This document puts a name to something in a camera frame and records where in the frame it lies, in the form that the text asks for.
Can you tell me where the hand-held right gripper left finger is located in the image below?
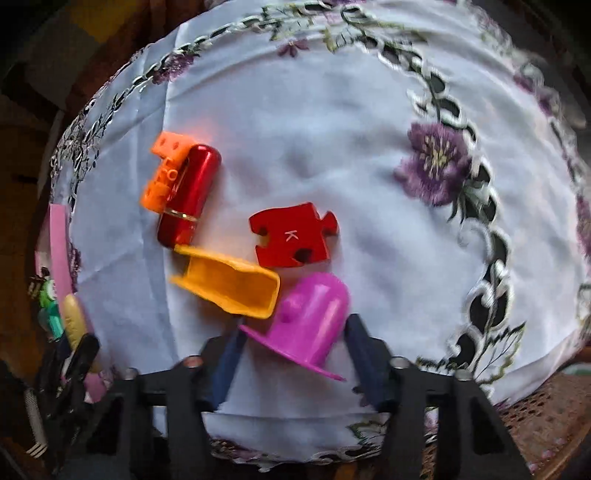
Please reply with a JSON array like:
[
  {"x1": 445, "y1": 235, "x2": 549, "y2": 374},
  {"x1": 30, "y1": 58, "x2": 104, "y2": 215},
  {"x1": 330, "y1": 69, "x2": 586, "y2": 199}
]
[{"x1": 85, "y1": 330, "x2": 247, "y2": 480}]

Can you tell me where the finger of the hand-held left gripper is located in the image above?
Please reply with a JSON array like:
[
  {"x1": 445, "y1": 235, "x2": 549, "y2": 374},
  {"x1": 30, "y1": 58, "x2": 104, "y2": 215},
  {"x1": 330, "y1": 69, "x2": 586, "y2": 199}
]
[{"x1": 62, "y1": 336, "x2": 100, "y2": 398}]

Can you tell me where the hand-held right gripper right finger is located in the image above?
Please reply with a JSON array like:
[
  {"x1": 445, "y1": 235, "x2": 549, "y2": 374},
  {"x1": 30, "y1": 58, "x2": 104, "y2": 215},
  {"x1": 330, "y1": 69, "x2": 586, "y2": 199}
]
[{"x1": 344, "y1": 314, "x2": 532, "y2": 480}]

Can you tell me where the magenta plastic cup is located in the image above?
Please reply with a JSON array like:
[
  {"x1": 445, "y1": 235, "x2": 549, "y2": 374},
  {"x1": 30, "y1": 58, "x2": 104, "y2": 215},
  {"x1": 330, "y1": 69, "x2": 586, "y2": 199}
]
[{"x1": 238, "y1": 272, "x2": 351, "y2": 382}]

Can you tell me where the pink shallow cardboard box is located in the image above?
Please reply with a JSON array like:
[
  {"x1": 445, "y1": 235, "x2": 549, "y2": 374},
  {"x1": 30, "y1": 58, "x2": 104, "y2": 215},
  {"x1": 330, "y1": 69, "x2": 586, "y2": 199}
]
[{"x1": 36, "y1": 203, "x2": 112, "y2": 402}]

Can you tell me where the orange building block piece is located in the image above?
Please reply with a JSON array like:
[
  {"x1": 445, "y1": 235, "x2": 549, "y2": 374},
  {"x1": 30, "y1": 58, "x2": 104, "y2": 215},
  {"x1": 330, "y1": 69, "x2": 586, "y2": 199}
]
[{"x1": 141, "y1": 131, "x2": 197, "y2": 214}]

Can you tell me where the yellow oval toy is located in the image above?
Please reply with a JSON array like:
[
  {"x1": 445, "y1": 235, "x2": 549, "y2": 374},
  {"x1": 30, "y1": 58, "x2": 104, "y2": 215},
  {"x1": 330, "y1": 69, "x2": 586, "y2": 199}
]
[{"x1": 62, "y1": 294, "x2": 88, "y2": 352}]

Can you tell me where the yellow toy scoop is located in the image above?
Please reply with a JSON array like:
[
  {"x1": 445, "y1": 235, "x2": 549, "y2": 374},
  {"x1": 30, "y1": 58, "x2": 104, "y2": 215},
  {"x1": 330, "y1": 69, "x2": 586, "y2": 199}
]
[{"x1": 168, "y1": 244, "x2": 281, "y2": 319}]

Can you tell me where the red puzzle piece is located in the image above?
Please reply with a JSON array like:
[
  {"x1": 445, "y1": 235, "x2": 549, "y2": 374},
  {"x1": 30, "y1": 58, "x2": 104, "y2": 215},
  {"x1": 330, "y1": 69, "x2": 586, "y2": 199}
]
[{"x1": 248, "y1": 202, "x2": 340, "y2": 268}]

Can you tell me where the red metallic tube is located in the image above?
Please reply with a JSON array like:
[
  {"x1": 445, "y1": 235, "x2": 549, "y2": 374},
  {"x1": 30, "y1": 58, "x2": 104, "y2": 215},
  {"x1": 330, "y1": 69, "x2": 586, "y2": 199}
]
[{"x1": 156, "y1": 144, "x2": 222, "y2": 247}]

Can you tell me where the wicker table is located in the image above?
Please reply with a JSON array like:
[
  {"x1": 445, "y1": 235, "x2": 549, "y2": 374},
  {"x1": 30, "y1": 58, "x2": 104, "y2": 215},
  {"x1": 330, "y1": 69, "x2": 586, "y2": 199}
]
[{"x1": 416, "y1": 342, "x2": 591, "y2": 480}]

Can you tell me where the white floral embroidered tablecloth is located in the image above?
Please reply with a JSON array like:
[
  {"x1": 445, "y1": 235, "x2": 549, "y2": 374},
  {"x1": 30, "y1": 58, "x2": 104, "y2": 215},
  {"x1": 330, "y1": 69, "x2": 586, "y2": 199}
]
[{"x1": 48, "y1": 0, "x2": 591, "y2": 464}]

